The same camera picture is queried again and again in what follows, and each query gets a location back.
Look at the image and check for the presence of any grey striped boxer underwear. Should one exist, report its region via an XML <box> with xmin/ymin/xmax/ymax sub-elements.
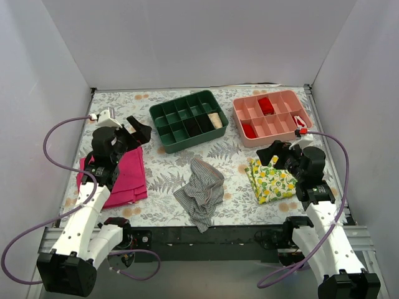
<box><xmin>173</xmin><ymin>158</ymin><xmax>224</xmax><ymax>233</ymax></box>

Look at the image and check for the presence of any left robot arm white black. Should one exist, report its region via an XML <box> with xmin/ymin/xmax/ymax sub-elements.
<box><xmin>37</xmin><ymin>116</ymin><xmax>151</xmax><ymax>297</ymax></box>

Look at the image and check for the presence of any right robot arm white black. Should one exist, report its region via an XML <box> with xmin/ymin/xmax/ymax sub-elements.
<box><xmin>257</xmin><ymin>140</ymin><xmax>381</xmax><ymax>298</ymax></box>

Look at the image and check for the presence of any lemon print folded cloth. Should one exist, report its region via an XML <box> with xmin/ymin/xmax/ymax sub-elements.
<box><xmin>245</xmin><ymin>156</ymin><xmax>297</xmax><ymax>204</ymax></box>

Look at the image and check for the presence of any red rolled cloth lower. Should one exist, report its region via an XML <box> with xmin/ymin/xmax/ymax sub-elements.
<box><xmin>242</xmin><ymin>123</ymin><xmax>257</xmax><ymax>139</ymax></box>

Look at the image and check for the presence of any pink divided organizer tray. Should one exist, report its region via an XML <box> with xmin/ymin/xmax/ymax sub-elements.
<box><xmin>233</xmin><ymin>90</ymin><xmax>312</xmax><ymax>148</ymax></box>

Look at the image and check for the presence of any green divided organizer tray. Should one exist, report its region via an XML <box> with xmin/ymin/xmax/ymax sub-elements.
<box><xmin>149</xmin><ymin>90</ymin><xmax>229</xmax><ymax>154</ymax></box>

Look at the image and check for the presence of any red white rolled cloth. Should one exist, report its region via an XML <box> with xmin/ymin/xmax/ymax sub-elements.
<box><xmin>292</xmin><ymin>115</ymin><xmax>307</xmax><ymax>128</ymax></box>

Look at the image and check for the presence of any pink folded cloth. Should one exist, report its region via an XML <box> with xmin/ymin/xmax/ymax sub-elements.
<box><xmin>76</xmin><ymin>146</ymin><xmax>148</xmax><ymax>209</ymax></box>

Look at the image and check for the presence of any red rolled cloth upper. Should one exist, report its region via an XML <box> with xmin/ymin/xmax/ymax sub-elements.
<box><xmin>258</xmin><ymin>97</ymin><xmax>274</xmax><ymax>116</ymax></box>

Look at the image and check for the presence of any black rolled cloth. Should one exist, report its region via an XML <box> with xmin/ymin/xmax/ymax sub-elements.
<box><xmin>183</xmin><ymin>118</ymin><xmax>201</xmax><ymax>138</ymax></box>
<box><xmin>195</xmin><ymin>114</ymin><xmax>214</xmax><ymax>133</ymax></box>

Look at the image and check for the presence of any beige rolled sock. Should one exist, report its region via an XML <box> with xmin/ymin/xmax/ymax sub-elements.
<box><xmin>208</xmin><ymin>112</ymin><xmax>223</xmax><ymax>129</ymax></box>

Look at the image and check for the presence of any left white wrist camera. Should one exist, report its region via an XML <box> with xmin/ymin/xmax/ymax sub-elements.
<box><xmin>89</xmin><ymin>107</ymin><xmax>122</xmax><ymax>128</ymax></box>

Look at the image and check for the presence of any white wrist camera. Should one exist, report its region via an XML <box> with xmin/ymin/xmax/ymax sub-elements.
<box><xmin>89</xmin><ymin>107</ymin><xmax>122</xmax><ymax>128</ymax></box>
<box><xmin>289</xmin><ymin>128</ymin><xmax>314</xmax><ymax>150</ymax></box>

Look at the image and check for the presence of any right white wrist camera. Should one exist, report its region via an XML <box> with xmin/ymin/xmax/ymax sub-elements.
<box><xmin>289</xmin><ymin>128</ymin><xmax>314</xmax><ymax>150</ymax></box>

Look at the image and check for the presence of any black metal base rail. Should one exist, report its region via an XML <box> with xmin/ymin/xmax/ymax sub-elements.
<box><xmin>120</xmin><ymin>225</ymin><xmax>304</xmax><ymax>266</ymax></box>

